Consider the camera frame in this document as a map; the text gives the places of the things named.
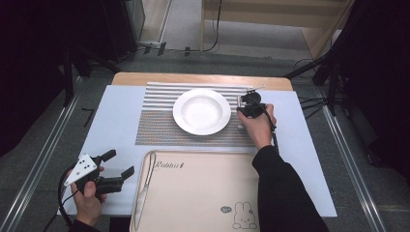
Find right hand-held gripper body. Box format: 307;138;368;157
241;84;268;119

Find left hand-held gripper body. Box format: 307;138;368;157
63;154;126;196

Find silver table knife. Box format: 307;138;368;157
132;151;158;232

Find white deep plate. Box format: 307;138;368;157
172;88;232;136

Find beige tray with rabbit print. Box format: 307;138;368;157
130;150;263;232

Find person's right hand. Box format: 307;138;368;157
237;102;278;151

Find person's left hand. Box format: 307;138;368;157
71;165;108;228

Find white table cover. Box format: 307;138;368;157
57;84;337;218

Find striped woven placemat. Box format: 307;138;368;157
134;81;265;148

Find black metal stand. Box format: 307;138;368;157
61;44;121;108
284;42;343;117

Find light wooden shelf unit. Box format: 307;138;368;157
200;0;356;60

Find black curtain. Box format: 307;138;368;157
335;0;410;183
0;0;109;158

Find black cabinet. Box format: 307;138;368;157
101;0;146;63

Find right hand-held gripper cable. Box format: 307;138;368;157
261;104;280;153

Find hand-held gripper cable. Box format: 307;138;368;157
57;163;81;228
261;104;280;153

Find left hand-held gripper cable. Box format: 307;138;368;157
57;163;81;228

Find metal floor rail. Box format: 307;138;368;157
0;91;82;232
317;86;388;232

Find black floor cables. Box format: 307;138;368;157
298;96;331;120

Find black hanging cable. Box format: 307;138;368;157
202;0;224;53

